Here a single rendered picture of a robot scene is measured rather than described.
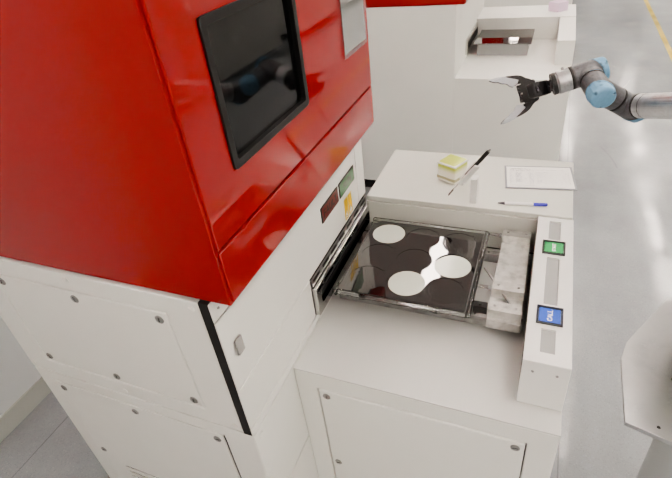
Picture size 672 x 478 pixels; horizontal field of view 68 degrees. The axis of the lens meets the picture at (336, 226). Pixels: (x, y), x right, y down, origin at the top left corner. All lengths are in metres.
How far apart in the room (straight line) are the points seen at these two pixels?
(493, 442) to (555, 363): 0.25
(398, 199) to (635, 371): 0.79
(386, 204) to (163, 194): 0.96
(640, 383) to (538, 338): 0.27
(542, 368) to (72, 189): 0.96
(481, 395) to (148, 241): 0.80
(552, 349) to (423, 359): 0.31
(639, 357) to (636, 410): 0.16
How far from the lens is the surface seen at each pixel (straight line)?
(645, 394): 1.33
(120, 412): 1.51
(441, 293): 1.34
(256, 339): 1.10
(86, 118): 0.83
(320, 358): 1.31
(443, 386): 1.24
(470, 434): 1.27
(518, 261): 1.50
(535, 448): 1.26
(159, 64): 0.70
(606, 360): 2.51
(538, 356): 1.14
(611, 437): 2.27
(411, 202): 1.60
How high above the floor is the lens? 1.80
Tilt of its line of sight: 34 degrees down
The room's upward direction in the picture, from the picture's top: 7 degrees counter-clockwise
